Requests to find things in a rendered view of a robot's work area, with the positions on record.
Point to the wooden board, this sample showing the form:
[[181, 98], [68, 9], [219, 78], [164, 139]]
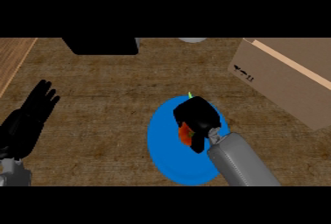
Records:
[[12, 58]]

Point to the blue plate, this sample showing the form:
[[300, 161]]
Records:
[[172, 157]]

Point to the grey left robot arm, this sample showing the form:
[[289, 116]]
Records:
[[12, 173]]

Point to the pale grey round object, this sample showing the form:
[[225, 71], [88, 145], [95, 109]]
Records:
[[193, 39]]

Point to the brown cardboard box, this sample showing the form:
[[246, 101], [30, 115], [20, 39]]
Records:
[[284, 75]]

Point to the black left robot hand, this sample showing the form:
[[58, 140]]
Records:
[[27, 122]]

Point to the black appliance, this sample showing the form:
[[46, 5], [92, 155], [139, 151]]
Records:
[[104, 45]]

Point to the red tomato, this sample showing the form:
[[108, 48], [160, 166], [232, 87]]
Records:
[[185, 134]]

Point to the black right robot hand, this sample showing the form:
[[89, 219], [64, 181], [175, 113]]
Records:
[[198, 116]]

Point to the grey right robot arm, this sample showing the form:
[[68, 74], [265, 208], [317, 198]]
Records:
[[240, 160]]

